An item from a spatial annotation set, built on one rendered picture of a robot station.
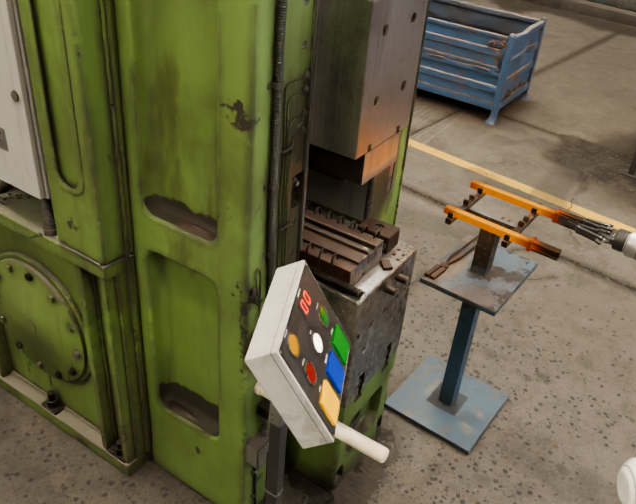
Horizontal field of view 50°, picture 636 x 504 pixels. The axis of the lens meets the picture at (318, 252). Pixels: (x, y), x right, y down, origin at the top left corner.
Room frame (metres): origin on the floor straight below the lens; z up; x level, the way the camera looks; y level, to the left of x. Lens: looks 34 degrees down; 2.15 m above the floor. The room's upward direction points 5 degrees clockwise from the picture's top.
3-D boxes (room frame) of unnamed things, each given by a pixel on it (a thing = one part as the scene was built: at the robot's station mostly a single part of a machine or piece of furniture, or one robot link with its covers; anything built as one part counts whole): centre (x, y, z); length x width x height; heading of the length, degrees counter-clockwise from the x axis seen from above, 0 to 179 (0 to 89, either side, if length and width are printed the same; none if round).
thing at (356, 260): (1.83, 0.03, 0.96); 0.42 x 0.20 x 0.09; 59
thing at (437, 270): (2.26, -0.60, 0.71); 0.60 x 0.04 x 0.01; 142
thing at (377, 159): (1.83, 0.03, 1.32); 0.42 x 0.20 x 0.10; 59
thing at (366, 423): (1.88, 0.01, 0.23); 0.55 x 0.37 x 0.47; 59
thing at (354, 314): (1.88, 0.01, 0.69); 0.56 x 0.38 x 0.45; 59
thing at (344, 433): (1.38, -0.05, 0.62); 0.44 x 0.05 x 0.05; 59
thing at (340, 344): (1.29, -0.07, 1.01); 0.07 x 0.05 x 0.07; 174
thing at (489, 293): (2.10, -0.61, 0.70); 0.40 x 0.30 x 0.02; 146
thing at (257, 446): (1.47, 0.13, 0.36); 0.09 x 0.07 x 0.12; 149
